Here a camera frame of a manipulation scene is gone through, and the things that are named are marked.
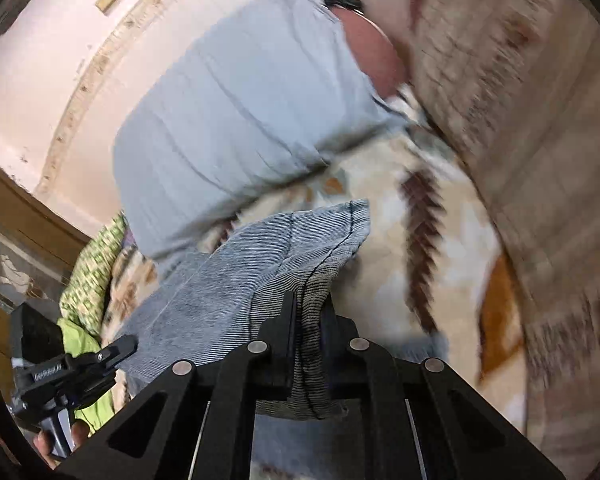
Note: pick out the beige striped quilt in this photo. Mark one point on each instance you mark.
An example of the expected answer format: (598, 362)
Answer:
(514, 85)

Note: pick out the cream leaf pattern blanket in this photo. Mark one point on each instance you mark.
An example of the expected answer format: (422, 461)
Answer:
(431, 278)

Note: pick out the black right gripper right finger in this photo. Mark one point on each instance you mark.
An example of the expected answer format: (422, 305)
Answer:
(344, 370)

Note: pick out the blue denim pant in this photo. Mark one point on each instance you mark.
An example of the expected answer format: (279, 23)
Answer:
(203, 418)

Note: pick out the wooden cabinet with glass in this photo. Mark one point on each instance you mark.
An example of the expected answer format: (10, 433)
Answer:
(37, 254)

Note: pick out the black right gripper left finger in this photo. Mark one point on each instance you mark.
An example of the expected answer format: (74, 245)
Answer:
(275, 371)

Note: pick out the green patterned cloth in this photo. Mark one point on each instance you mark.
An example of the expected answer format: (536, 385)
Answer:
(83, 300)

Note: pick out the maroon pillow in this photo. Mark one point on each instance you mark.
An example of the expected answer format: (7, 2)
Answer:
(374, 52)

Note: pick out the person's left hand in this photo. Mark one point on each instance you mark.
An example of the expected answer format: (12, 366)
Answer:
(44, 442)

